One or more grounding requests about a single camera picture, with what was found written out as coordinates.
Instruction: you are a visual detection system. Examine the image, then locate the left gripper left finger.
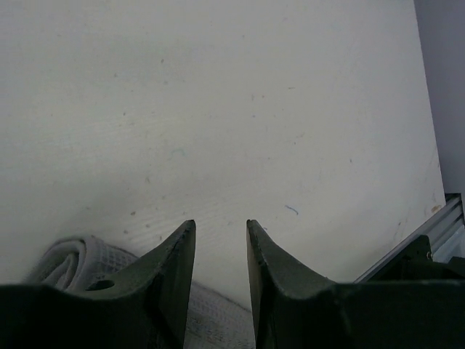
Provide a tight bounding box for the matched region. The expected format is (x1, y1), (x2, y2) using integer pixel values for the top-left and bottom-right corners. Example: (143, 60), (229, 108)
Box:
(1, 220), (196, 348)

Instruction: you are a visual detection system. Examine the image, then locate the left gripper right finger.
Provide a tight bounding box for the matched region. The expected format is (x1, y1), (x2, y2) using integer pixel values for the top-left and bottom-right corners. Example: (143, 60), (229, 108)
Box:
(247, 220), (464, 348)

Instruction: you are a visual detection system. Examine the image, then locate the grey towel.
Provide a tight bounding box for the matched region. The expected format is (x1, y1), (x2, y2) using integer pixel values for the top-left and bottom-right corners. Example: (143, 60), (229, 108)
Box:
(24, 236), (255, 348)

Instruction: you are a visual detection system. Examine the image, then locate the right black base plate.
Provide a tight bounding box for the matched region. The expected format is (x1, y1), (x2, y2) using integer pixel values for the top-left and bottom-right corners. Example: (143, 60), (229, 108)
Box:
(363, 235), (464, 281)

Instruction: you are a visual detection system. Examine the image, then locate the aluminium mounting rail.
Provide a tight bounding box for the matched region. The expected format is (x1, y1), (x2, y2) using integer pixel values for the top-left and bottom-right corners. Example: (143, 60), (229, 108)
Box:
(356, 193), (464, 282)

